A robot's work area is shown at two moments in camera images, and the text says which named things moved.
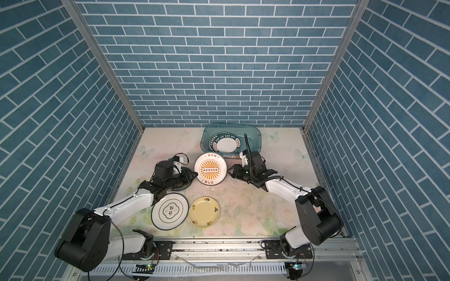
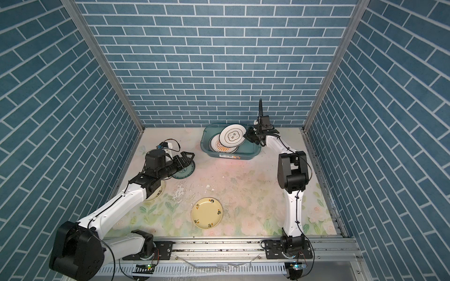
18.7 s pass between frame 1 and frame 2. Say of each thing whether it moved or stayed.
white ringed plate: moved
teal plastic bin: stayed
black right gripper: moved
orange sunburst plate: moved
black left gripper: moved
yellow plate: stayed
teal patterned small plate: moved
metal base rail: stayed
